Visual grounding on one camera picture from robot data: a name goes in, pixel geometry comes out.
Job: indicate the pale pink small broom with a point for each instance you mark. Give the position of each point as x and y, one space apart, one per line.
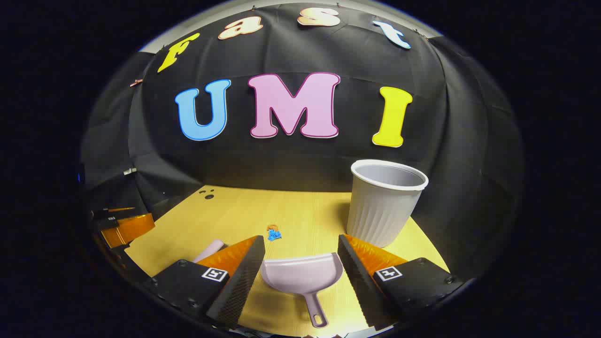
210 250

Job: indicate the white ribbed garbage bin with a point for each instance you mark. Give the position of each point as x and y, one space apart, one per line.
380 211

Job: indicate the black backdrop cloth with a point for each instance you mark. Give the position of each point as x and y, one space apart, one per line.
328 164

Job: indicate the orange paper trash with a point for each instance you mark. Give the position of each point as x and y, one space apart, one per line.
272 227

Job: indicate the yellow wooden desktop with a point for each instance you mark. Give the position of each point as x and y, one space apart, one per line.
291 206

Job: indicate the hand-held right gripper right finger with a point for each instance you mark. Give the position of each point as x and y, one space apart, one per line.
359 281

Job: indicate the pale pink dustpan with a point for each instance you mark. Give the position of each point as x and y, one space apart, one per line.
300 277

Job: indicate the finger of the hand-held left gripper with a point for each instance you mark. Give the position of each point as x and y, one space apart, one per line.
129 228
115 213

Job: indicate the blue paper trash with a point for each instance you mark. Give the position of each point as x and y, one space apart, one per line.
274 235

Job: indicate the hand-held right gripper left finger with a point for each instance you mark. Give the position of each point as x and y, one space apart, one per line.
242 286

